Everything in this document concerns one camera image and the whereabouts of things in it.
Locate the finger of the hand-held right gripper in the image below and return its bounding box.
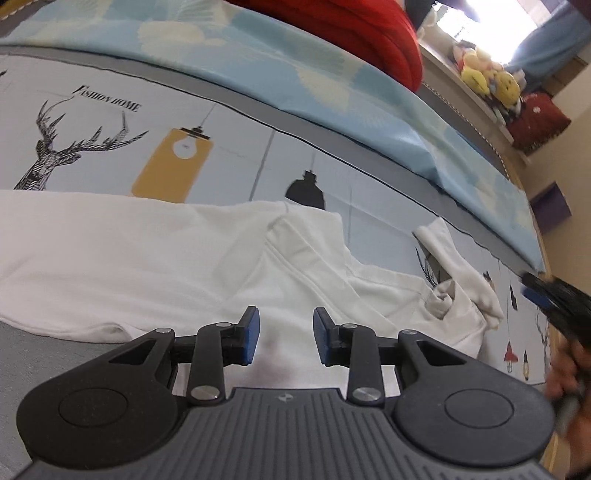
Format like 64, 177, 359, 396
519, 271, 591, 305
521, 286, 591, 344

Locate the white garment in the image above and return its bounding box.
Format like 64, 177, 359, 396
0, 189, 505, 389

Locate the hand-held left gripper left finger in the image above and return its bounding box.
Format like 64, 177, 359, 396
110, 305, 262, 408

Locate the blue curtain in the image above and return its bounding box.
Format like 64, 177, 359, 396
512, 0, 591, 80

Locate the dark red cushion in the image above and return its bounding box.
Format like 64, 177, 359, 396
507, 91, 573, 152

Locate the yellow plush toy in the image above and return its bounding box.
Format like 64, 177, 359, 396
490, 70, 523, 106
461, 64, 491, 92

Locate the white ledge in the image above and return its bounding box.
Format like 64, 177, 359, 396
418, 28, 532, 163

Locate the purple box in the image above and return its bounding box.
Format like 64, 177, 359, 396
529, 185, 574, 228

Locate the light blue quilt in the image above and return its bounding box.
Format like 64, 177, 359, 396
0, 0, 544, 272

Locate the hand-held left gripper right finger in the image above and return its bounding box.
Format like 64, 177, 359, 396
313, 305, 467, 408

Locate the person's right hand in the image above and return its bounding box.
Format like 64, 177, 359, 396
547, 339, 591, 398

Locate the pale plush toy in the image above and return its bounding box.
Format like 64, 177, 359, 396
454, 42, 482, 66

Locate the red blanket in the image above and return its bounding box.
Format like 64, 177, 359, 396
228, 0, 424, 92

